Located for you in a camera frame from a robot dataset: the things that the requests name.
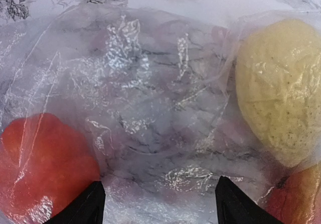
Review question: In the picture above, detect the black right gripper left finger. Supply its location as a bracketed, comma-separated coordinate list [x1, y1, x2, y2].
[47, 181, 105, 224]

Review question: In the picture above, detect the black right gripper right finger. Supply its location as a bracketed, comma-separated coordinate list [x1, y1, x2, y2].
[215, 176, 281, 224]

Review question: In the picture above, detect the orange fake fruit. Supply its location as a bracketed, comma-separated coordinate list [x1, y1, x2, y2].
[1, 113, 100, 223]

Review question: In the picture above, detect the clear zip top bag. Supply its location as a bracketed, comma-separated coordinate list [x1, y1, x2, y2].
[1, 4, 320, 223]

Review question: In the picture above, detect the orange red fake mango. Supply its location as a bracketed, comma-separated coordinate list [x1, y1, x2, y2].
[266, 163, 320, 223]

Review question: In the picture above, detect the yellow fake lemon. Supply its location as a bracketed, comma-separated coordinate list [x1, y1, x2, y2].
[235, 19, 320, 167]

